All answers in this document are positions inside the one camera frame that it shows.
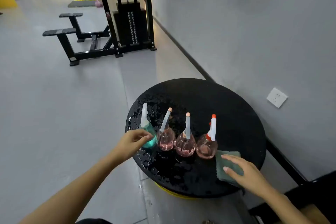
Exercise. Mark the person's left hand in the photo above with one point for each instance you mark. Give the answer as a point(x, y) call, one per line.
point(131, 143)

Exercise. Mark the person's right hand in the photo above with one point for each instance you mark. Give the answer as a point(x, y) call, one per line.
point(249, 176)

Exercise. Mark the green spray bottle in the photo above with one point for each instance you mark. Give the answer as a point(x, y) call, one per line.
point(152, 143)

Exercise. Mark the green cleaning cloth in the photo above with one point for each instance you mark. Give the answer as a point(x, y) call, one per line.
point(223, 172)

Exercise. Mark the pink spray bottle grey nozzle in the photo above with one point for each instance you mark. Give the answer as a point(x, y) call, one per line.
point(166, 139)
point(185, 146)

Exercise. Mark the pink bottle orange white nozzle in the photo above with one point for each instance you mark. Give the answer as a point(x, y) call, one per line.
point(206, 149)

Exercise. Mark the black metal rack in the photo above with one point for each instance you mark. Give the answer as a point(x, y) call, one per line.
point(315, 189)

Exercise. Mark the person's left forearm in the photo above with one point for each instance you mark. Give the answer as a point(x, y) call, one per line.
point(71, 197)

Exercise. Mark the round black table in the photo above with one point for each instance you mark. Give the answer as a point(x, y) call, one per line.
point(223, 116)

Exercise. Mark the pink kettlebell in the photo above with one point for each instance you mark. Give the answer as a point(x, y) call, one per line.
point(98, 3)

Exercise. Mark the grey exercise mat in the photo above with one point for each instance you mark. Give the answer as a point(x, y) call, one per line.
point(81, 3)

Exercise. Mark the white wall socket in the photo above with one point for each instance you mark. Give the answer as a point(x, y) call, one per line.
point(277, 97)

